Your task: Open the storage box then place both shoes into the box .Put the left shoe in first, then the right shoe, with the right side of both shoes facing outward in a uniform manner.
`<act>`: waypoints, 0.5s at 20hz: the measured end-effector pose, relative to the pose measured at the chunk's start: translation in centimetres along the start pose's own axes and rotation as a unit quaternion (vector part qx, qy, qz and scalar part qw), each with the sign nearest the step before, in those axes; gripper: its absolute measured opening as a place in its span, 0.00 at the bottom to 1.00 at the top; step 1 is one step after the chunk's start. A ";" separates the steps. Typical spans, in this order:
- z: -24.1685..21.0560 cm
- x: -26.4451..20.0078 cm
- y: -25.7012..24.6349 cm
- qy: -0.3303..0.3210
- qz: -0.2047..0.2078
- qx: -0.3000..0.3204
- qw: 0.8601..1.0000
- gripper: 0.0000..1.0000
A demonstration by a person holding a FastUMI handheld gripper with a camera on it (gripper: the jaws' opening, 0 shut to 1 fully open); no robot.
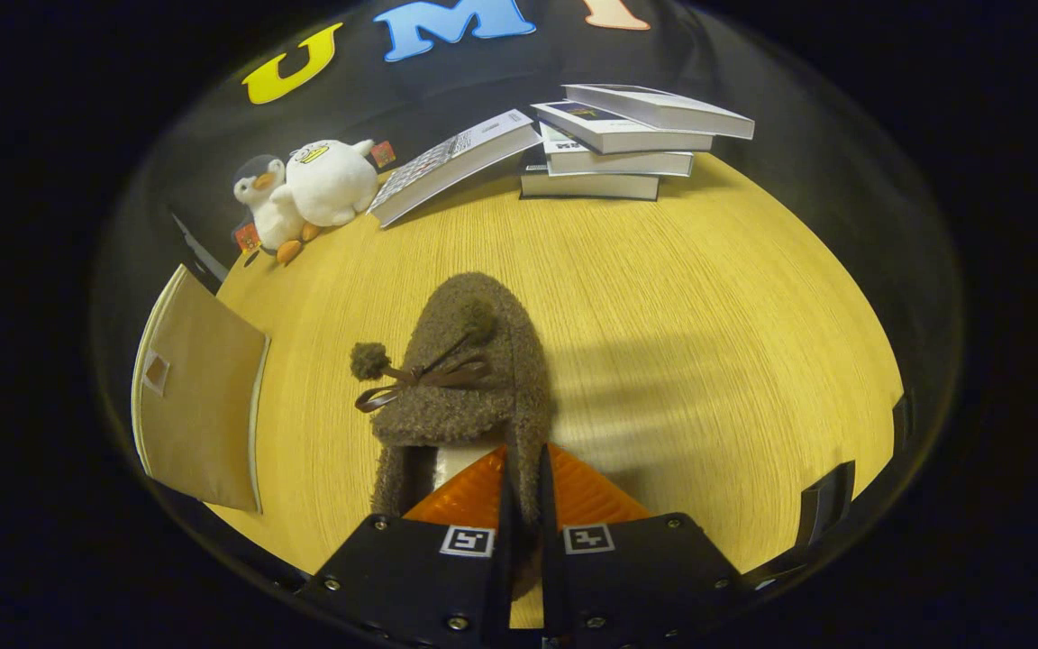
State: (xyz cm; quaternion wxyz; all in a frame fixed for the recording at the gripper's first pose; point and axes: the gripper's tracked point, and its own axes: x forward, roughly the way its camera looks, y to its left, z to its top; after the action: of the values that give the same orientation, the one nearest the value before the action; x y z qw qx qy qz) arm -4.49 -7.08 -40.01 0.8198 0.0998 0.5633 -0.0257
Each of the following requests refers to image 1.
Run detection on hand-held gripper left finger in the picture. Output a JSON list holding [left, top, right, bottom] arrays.
[[296, 444, 520, 649]]

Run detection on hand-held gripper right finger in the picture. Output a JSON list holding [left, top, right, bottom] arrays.
[[537, 443, 747, 649]]

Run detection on brown fuzzy shoe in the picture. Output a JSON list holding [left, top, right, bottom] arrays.
[[350, 272, 556, 600]]

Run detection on beige fabric storage box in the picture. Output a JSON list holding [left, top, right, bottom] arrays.
[[131, 263, 270, 515]]

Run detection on dark cover stacked book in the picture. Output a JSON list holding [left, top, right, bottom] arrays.
[[519, 144, 661, 201]]

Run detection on grey penguin plush toy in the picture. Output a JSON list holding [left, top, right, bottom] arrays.
[[232, 154, 322, 267]]

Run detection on white duck plush toy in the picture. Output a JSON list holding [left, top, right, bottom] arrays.
[[286, 139, 396, 227]]

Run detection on white stacked book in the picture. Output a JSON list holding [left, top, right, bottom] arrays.
[[540, 123, 695, 178]]

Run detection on leaning patterned cover book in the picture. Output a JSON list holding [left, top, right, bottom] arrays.
[[368, 109, 542, 228]]

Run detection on white book dark picture cover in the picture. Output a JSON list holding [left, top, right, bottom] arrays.
[[562, 84, 755, 141]]

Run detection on black bracket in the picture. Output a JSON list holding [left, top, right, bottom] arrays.
[[798, 462, 856, 546]]

